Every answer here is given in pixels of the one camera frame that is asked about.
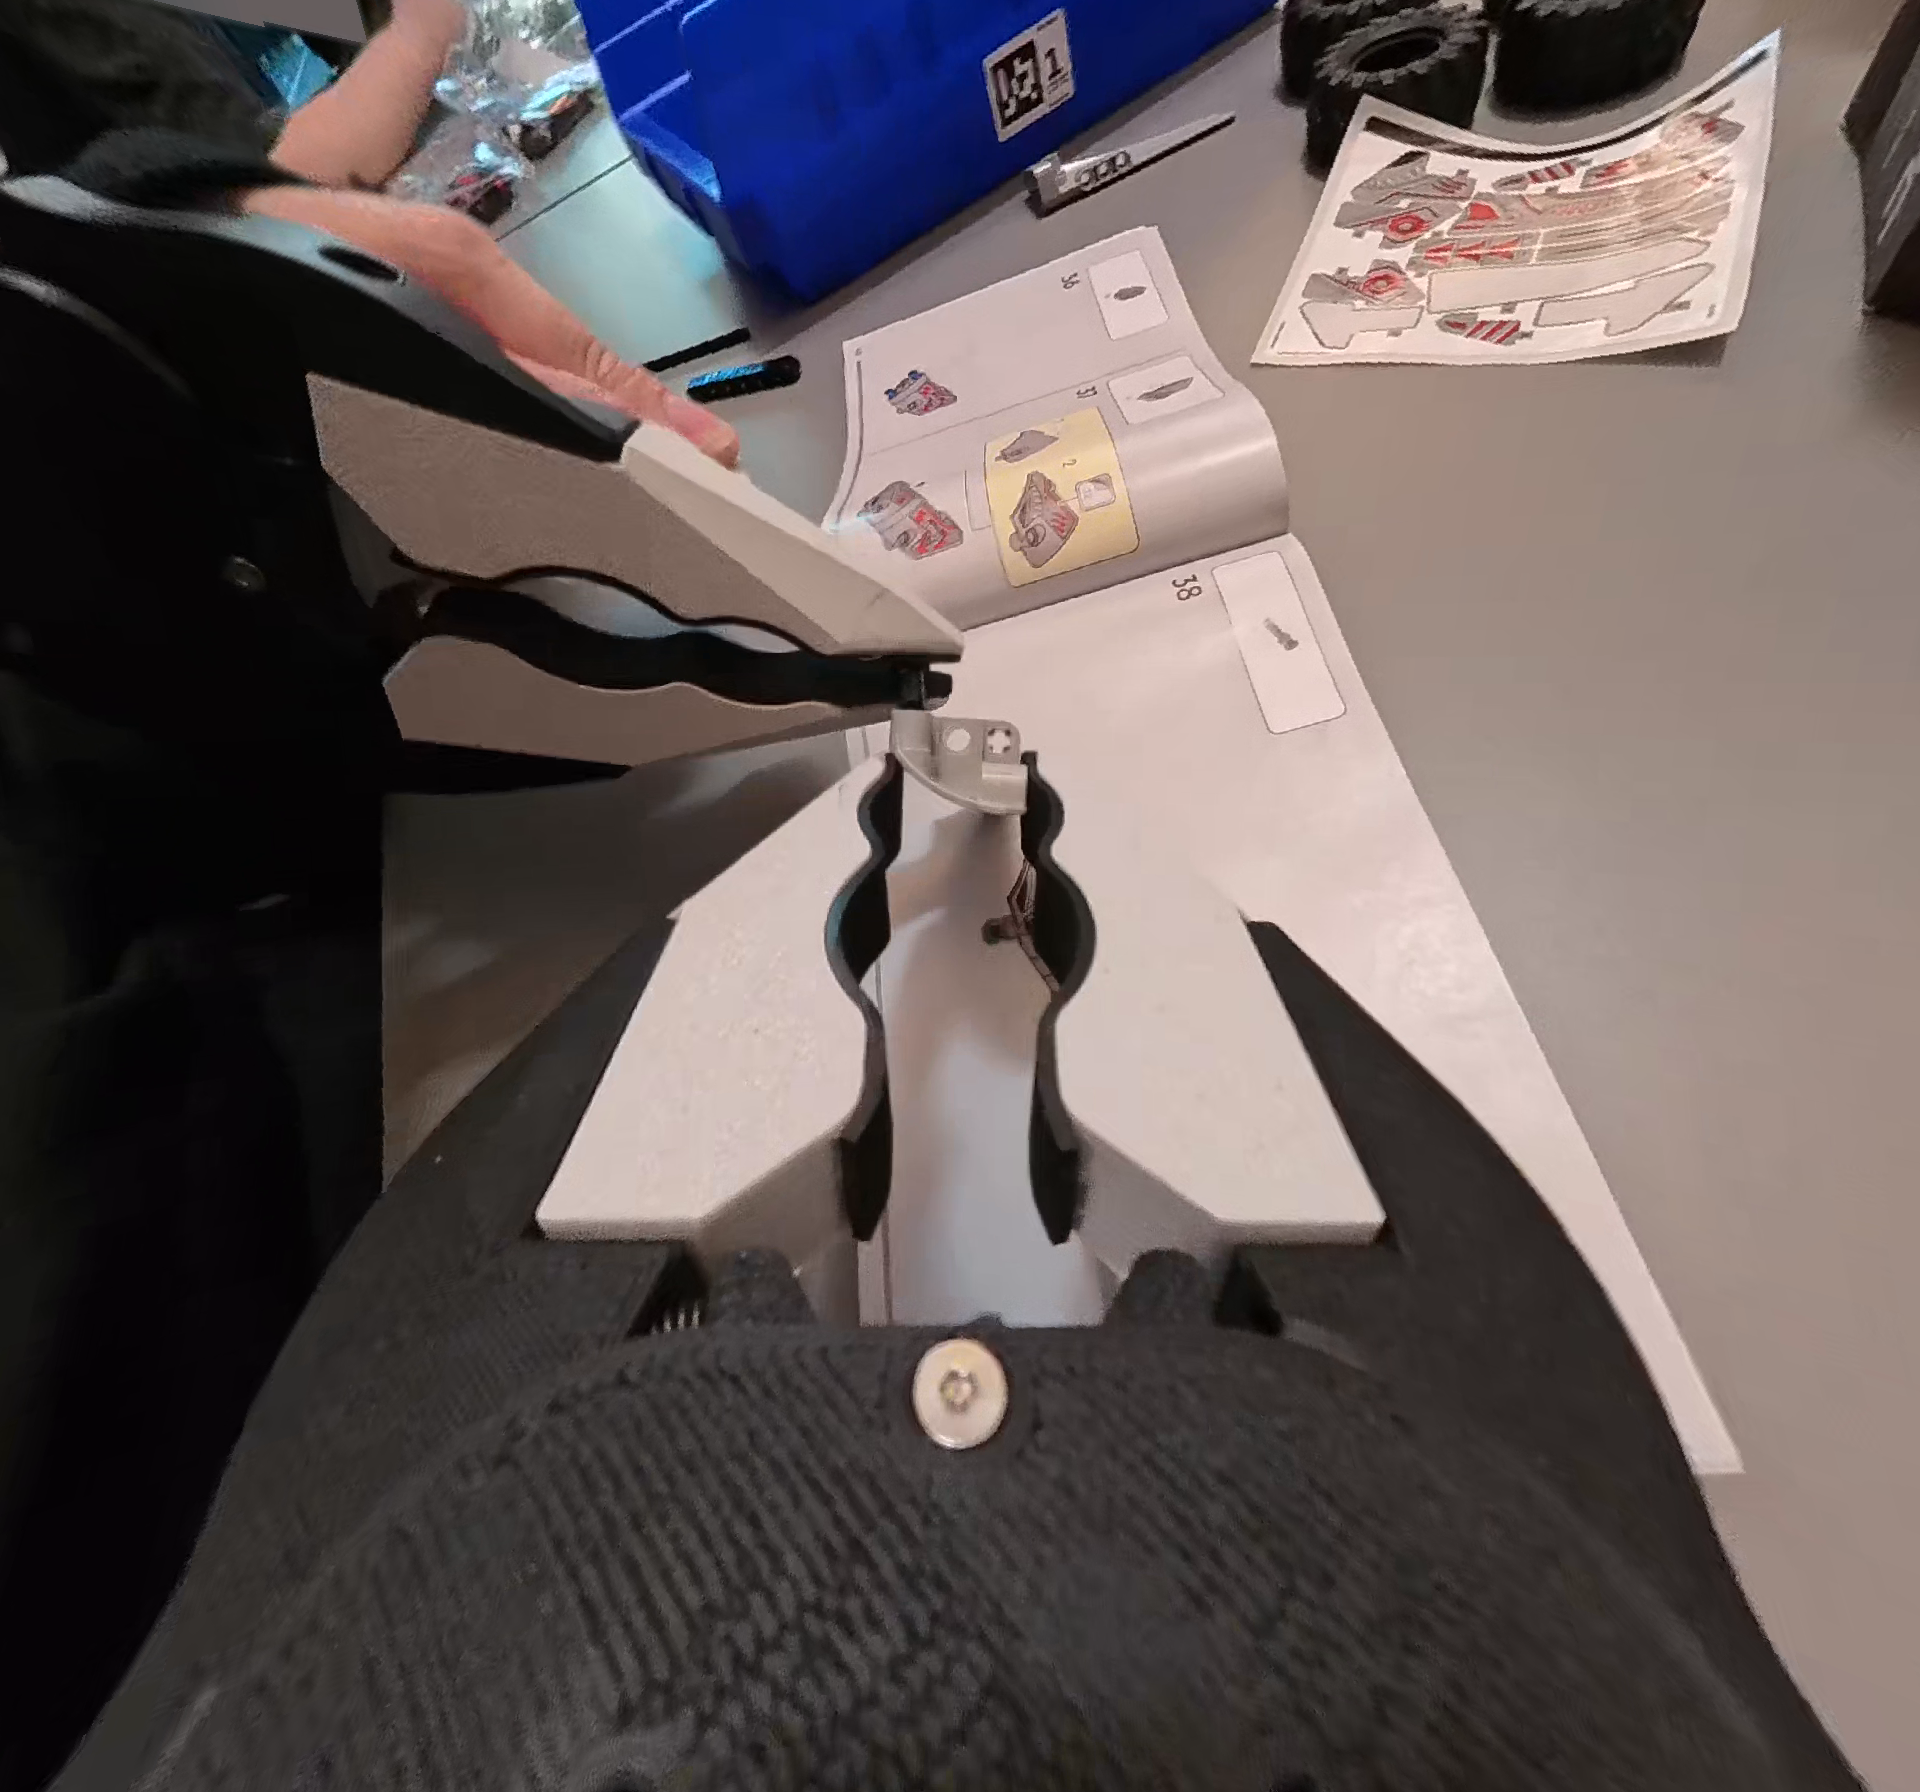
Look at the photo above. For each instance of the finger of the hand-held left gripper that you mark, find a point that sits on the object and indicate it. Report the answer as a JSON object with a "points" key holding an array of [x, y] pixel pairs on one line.
{"points": [[600, 712], [600, 516]]}

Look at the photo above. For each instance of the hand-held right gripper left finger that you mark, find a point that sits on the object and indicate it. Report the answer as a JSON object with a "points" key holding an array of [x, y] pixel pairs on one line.
{"points": [[704, 1071]]}

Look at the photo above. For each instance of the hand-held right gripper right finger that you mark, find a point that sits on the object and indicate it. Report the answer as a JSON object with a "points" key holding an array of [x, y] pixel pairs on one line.
{"points": [[1201, 1071]]}

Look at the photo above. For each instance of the small black toy pin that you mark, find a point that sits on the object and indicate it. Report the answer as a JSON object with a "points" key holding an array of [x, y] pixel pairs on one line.
{"points": [[930, 689]]}

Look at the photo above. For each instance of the grey toy panel red sticker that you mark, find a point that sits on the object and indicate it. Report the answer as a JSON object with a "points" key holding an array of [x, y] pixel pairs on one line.
{"points": [[962, 772]]}

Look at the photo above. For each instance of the another person's forearm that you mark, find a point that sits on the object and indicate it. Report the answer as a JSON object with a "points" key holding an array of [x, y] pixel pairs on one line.
{"points": [[369, 66]]}

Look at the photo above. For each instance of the grey desk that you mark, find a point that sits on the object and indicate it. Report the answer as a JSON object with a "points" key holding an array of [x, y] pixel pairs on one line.
{"points": [[1576, 622]]}

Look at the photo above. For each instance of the person's left hand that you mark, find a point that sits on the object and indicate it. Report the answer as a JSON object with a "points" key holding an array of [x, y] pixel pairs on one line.
{"points": [[497, 284]]}

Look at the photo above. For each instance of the thin black toy axle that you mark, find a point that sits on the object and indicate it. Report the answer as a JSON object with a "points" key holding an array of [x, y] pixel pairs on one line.
{"points": [[699, 352]]}

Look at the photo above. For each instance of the blue black toy connector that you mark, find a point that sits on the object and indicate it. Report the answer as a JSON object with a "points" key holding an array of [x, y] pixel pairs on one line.
{"points": [[745, 378]]}

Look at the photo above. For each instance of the open instruction booklet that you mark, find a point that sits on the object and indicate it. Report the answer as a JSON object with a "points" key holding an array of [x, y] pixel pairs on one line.
{"points": [[1352, 846]]}

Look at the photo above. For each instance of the blue plastic storage bin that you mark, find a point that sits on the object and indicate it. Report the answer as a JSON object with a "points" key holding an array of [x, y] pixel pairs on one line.
{"points": [[841, 52]]}

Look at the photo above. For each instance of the long grey toy panel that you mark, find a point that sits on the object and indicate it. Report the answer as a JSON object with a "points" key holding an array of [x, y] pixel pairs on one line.
{"points": [[1117, 165]]}

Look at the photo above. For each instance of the toy sticker sheet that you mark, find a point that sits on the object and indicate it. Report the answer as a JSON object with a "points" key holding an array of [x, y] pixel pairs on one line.
{"points": [[1500, 246]]}

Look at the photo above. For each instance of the black toy set box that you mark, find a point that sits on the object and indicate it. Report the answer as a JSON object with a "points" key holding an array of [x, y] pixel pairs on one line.
{"points": [[1894, 97]]}

